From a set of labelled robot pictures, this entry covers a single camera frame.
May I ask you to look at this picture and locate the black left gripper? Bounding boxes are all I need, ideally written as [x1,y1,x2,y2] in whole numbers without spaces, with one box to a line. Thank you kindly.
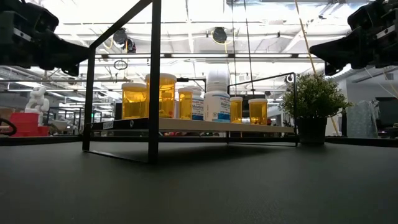
[0,12,91,77]

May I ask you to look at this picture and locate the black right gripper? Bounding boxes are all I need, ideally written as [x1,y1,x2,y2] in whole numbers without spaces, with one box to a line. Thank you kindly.
[310,15,398,77]

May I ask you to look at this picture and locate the large amber pill bottle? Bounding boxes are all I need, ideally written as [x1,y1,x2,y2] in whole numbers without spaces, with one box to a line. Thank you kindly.
[121,82,148,120]
[248,98,269,126]
[145,72,178,119]

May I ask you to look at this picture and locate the small amber pill bottle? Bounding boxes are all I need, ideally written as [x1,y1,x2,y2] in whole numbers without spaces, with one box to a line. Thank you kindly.
[229,96,244,124]

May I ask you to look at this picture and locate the small white cap front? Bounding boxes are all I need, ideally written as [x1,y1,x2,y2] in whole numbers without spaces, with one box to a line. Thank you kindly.
[178,87,194,121]

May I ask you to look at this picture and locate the green plant in black pot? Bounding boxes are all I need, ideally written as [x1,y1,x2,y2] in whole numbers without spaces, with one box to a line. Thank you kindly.
[279,73,353,146]

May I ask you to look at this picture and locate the white robot figure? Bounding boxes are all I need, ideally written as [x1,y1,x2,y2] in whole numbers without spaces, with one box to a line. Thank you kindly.
[24,86,50,114]

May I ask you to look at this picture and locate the dark monitor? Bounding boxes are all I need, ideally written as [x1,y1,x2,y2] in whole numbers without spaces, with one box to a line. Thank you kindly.
[375,96,398,125]

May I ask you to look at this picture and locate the red storage boxes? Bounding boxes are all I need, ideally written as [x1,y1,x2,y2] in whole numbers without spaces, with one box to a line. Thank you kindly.
[9,112,50,138]

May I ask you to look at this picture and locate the yellow cable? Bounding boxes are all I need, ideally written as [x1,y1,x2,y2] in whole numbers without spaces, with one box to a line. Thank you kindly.
[294,0,317,75]

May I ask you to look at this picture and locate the black hanging cable loop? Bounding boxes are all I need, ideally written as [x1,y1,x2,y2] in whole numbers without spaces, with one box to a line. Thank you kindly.
[113,59,129,71]

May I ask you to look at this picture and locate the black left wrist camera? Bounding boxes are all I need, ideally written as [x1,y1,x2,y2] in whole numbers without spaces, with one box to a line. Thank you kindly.
[29,4,60,34]

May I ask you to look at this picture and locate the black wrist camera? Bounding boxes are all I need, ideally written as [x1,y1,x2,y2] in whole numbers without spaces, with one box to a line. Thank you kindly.
[29,4,60,34]
[347,1,379,30]

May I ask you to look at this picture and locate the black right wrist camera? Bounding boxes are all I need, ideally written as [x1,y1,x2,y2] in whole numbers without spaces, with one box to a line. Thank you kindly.
[347,1,379,30]

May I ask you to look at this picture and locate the black ceiling cable reel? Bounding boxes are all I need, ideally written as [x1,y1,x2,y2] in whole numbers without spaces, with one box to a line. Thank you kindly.
[112,27,137,54]
[211,26,228,44]

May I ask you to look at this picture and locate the black cable with coil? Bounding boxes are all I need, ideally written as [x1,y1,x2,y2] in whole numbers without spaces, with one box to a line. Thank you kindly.
[244,0,255,96]

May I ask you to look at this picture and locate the thin black hanging cable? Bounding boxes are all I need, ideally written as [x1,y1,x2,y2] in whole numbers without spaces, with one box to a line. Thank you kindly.
[231,0,239,98]

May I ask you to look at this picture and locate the wooden shelf black metal frame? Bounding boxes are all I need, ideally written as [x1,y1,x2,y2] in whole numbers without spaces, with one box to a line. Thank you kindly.
[82,0,299,165]

